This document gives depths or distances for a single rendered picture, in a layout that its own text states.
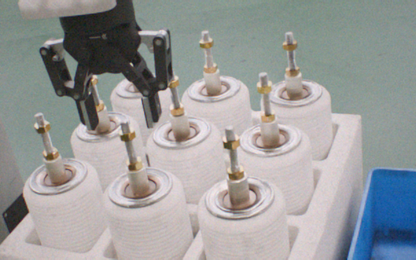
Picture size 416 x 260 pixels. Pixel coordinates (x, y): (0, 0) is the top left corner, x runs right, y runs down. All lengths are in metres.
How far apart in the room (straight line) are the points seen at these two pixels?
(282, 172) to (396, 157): 0.47
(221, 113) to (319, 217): 0.22
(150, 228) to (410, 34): 1.11
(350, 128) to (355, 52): 0.67
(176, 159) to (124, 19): 0.23
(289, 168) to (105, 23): 0.28
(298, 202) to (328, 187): 0.05
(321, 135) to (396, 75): 0.62
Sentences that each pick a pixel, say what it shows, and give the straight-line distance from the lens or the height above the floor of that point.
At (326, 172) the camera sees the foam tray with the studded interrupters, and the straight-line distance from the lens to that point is 0.85.
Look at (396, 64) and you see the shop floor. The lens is 1.54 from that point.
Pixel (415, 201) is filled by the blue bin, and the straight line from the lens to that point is 0.99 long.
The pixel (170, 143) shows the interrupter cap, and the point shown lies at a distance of 0.82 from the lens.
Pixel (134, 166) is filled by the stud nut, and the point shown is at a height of 0.29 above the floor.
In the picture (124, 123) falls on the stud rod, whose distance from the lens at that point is 0.70.
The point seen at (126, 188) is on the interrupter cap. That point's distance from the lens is 0.76.
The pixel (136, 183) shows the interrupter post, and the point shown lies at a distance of 0.73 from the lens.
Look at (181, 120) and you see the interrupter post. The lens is 0.81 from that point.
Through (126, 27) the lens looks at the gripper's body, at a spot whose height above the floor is 0.45.
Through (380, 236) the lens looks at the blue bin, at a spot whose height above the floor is 0.00.
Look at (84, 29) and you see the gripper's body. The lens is 0.63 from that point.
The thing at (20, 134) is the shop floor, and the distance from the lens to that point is 1.50.
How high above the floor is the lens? 0.67
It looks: 30 degrees down
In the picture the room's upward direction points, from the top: 10 degrees counter-clockwise
